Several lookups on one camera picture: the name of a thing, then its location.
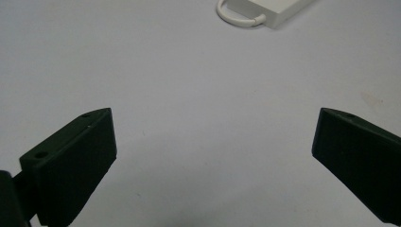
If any white cable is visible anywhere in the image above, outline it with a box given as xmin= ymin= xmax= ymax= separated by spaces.
xmin=216 ymin=0 xmax=268 ymax=28

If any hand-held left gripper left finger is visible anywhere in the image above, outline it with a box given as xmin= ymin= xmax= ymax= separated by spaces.
xmin=12 ymin=107 xmax=118 ymax=227

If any white charger with cable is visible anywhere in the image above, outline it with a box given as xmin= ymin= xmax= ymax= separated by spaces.
xmin=225 ymin=0 xmax=316 ymax=30

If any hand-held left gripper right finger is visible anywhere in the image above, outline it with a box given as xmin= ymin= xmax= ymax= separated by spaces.
xmin=311 ymin=107 xmax=401 ymax=227

